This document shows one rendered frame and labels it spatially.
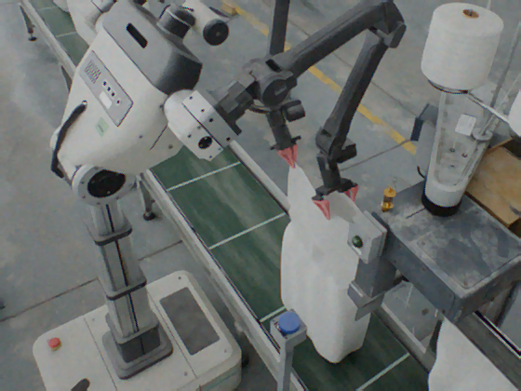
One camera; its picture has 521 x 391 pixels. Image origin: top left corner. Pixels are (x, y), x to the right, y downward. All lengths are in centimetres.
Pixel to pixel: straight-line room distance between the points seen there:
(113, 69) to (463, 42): 85
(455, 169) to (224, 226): 142
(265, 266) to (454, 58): 135
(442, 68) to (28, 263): 230
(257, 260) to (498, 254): 132
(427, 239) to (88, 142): 85
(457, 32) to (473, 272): 52
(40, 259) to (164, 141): 173
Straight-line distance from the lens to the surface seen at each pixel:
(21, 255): 307
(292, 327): 159
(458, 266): 117
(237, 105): 121
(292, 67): 126
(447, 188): 121
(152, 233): 299
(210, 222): 248
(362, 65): 146
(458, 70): 129
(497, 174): 143
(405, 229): 121
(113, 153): 140
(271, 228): 245
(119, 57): 146
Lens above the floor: 221
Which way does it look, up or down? 40 degrees down
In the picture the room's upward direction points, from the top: 7 degrees clockwise
